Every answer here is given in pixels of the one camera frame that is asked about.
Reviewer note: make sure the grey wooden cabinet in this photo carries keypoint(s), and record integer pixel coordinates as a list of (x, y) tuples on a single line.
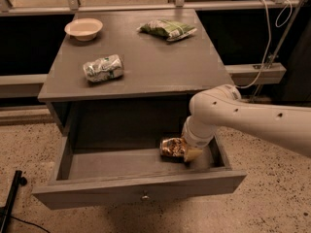
[(151, 64)]

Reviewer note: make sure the upper metal railing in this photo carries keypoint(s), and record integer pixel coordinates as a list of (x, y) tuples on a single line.
[(129, 0)]

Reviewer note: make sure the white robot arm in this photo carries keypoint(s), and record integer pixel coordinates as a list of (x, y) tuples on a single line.
[(285, 126)]

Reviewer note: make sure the black stand leg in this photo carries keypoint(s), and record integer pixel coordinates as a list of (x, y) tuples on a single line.
[(6, 211)]

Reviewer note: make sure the green chip bag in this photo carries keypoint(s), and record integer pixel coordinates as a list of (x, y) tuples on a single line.
[(171, 30)]

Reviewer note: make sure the cream ceramic bowl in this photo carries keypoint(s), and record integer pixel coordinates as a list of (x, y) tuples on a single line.
[(84, 29)]

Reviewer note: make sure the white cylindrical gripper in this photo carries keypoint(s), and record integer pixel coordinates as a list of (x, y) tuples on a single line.
[(198, 140)]

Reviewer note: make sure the grey metal frame rail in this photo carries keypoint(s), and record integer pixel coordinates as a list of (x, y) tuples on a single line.
[(30, 85)]

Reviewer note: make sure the open grey top drawer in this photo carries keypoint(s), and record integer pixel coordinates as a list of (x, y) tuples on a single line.
[(83, 176)]

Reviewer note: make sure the crushed green silver can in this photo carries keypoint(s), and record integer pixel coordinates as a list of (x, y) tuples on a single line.
[(103, 69)]

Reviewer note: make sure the crushed orange can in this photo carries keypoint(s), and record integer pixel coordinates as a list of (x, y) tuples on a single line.
[(173, 147)]

